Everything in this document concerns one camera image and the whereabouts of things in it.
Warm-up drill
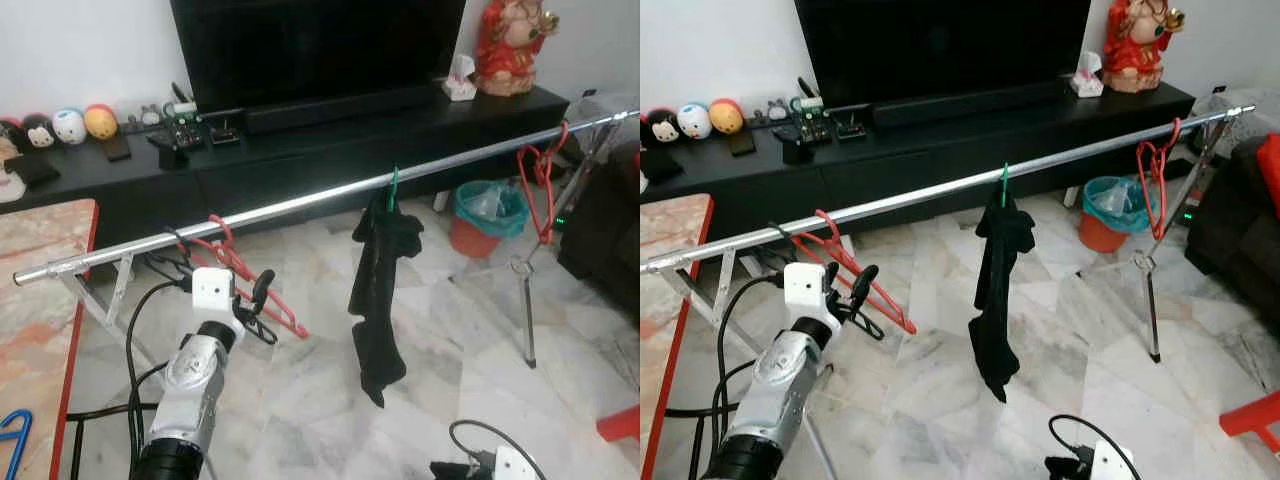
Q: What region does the black wire clothes hanger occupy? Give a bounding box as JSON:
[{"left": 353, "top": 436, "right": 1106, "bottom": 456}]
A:
[
  {"left": 768, "top": 222, "right": 886, "bottom": 327},
  {"left": 163, "top": 228, "right": 281, "bottom": 347}
]

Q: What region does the red plastic clothes hanger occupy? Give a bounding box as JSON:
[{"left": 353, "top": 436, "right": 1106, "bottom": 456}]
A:
[
  {"left": 790, "top": 209, "right": 918, "bottom": 337},
  {"left": 1137, "top": 117, "right": 1184, "bottom": 242},
  {"left": 190, "top": 214, "right": 310, "bottom": 341},
  {"left": 516, "top": 121, "right": 572, "bottom": 247}
]

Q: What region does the black printed t-shirt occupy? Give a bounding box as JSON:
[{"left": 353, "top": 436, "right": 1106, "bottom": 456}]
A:
[
  {"left": 967, "top": 185, "right": 1038, "bottom": 405},
  {"left": 347, "top": 188, "right": 426, "bottom": 409}
]

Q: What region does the blue clothes hanger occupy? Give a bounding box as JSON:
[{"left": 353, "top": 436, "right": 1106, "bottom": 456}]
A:
[{"left": 0, "top": 409, "right": 34, "bottom": 480}]

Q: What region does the black TV console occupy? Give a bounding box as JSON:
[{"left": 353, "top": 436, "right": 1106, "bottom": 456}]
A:
[
  {"left": 0, "top": 84, "right": 574, "bottom": 256},
  {"left": 640, "top": 80, "right": 1198, "bottom": 251}
]

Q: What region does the green circuit board device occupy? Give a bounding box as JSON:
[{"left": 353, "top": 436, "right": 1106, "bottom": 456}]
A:
[
  {"left": 790, "top": 77, "right": 834, "bottom": 146},
  {"left": 160, "top": 82, "right": 208, "bottom": 151}
]

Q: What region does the marble-pattern folding table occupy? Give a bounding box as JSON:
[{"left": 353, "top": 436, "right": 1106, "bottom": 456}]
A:
[
  {"left": 0, "top": 197, "right": 100, "bottom": 480},
  {"left": 640, "top": 192, "right": 717, "bottom": 480}
]

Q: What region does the red plastic stool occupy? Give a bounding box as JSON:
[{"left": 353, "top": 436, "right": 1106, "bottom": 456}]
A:
[
  {"left": 1219, "top": 391, "right": 1280, "bottom": 457},
  {"left": 596, "top": 404, "right": 641, "bottom": 444}
]

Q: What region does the orange round plush toy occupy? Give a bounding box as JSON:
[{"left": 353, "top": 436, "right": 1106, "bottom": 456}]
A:
[
  {"left": 83, "top": 103, "right": 120, "bottom": 142},
  {"left": 708, "top": 98, "right": 747, "bottom": 137}
]

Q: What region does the white round plush toy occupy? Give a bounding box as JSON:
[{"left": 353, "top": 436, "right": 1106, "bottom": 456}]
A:
[
  {"left": 51, "top": 107, "right": 89, "bottom": 147},
  {"left": 676, "top": 102, "right": 714, "bottom": 142}
]

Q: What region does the small black stand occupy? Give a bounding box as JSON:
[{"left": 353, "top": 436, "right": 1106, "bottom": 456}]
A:
[
  {"left": 640, "top": 147, "right": 686, "bottom": 184},
  {"left": 0, "top": 150, "right": 63, "bottom": 188}
]

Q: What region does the black round plush toy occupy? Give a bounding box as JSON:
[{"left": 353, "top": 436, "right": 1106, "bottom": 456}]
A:
[
  {"left": 645, "top": 107, "right": 682, "bottom": 147},
  {"left": 20, "top": 112, "right": 57, "bottom": 150}
]

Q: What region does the red bin with green bag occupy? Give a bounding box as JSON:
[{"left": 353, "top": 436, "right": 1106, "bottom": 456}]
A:
[
  {"left": 1077, "top": 175, "right": 1163, "bottom": 254},
  {"left": 447, "top": 179, "right": 530, "bottom": 260}
]

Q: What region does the black television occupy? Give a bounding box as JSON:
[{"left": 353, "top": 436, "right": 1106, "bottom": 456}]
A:
[
  {"left": 168, "top": 0, "right": 469, "bottom": 118},
  {"left": 794, "top": 0, "right": 1094, "bottom": 111}
]

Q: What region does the flat white box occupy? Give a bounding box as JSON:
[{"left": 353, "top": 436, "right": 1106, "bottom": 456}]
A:
[{"left": 0, "top": 160, "right": 29, "bottom": 204}]

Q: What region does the small white pink ornament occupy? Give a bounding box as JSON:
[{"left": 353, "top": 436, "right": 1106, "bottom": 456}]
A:
[
  {"left": 1069, "top": 51, "right": 1105, "bottom": 99},
  {"left": 443, "top": 54, "right": 479, "bottom": 102}
]

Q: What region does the red seated figurine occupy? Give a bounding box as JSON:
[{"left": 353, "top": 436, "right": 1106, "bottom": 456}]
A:
[
  {"left": 473, "top": 0, "right": 562, "bottom": 99},
  {"left": 1102, "top": 0, "right": 1188, "bottom": 95}
]

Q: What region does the red cushion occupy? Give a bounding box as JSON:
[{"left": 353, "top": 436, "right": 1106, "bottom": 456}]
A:
[{"left": 1254, "top": 132, "right": 1280, "bottom": 219}]

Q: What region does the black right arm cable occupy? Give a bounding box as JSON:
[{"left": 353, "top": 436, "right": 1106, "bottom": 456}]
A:
[
  {"left": 1047, "top": 414, "right": 1144, "bottom": 480},
  {"left": 447, "top": 419, "right": 550, "bottom": 480}
]

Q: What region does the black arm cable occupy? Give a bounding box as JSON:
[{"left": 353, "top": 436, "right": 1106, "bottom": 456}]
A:
[
  {"left": 66, "top": 279, "right": 197, "bottom": 480},
  {"left": 1047, "top": 414, "right": 1144, "bottom": 480},
  {"left": 447, "top": 419, "right": 550, "bottom": 480},
  {"left": 663, "top": 274, "right": 793, "bottom": 480}
]

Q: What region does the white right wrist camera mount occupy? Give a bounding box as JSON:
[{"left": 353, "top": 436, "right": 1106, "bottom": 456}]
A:
[
  {"left": 488, "top": 444, "right": 538, "bottom": 480},
  {"left": 1088, "top": 439, "right": 1143, "bottom": 480}
]

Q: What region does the black floor cable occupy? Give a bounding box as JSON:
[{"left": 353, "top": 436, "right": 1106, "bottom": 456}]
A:
[
  {"left": 140, "top": 250, "right": 201, "bottom": 293},
  {"left": 735, "top": 245, "right": 801, "bottom": 286}
]

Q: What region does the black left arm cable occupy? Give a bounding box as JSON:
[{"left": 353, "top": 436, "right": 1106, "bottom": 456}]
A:
[
  {"left": 663, "top": 274, "right": 793, "bottom": 480},
  {"left": 66, "top": 279, "right": 197, "bottom": 480}
]

